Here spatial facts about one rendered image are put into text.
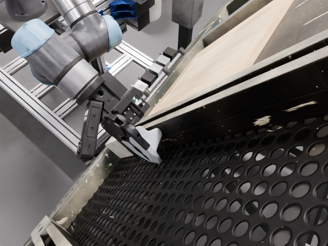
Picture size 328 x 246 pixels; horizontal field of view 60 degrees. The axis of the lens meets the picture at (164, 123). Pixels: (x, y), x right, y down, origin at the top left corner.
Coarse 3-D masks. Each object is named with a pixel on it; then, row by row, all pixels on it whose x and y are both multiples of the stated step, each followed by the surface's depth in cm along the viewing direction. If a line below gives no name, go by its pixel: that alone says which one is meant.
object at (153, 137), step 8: (136, 128) 57; (144, 136) 57; (152, 136) 58; (160, 136) 59; (136, 144) 57; (152, 144) 58; (144, 152) 57; (152, 152) 57; (152, 160) 59; (160, 160) 59
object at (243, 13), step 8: (256, 0) 95; (264, 0) 94; (272, 0) 92; (240, 8) 104; (248, 8) 99; (256, 8) 97; (232, 16) 105; (240, 16) 103; (248, 16) 101; (224, 24) 110; (232, 24) 108; (208, 32) 122; (216, 32) 115; (224, 32) 113; (208, 40) 120
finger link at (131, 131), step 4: (120, 124) 55; (124, 124) 54; (124, 128) 54; (128, 128) 54; (132, 128) 54; (128, 132) 54; (132, 132) 54; (136, 132) 54; (128, 136) 56; (132, 136) 54; (136, 136) 54; (140, 136) 55; (136, 140) 55; (140, 140) 55; (144, 140) 56; (140, 144) 55; (144, 144) 56; (148, 144) 56; (144, 148) 56
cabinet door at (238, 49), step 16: (288, 0) 74; (256, 16) 86; (272, 16) 72; (240, 32) 88; (256, 32) 73; (272, 32) 68; (208, 48) 107; (224, 48) 89; (240, 48) 75; (256, 48) 65; (192, 64) 110; (208, 64) 89; (224, 64) 75; (240, 64) 64; (176, 80) 111; (192, 80) 91; (208, 80) 75; (176, 96) 90
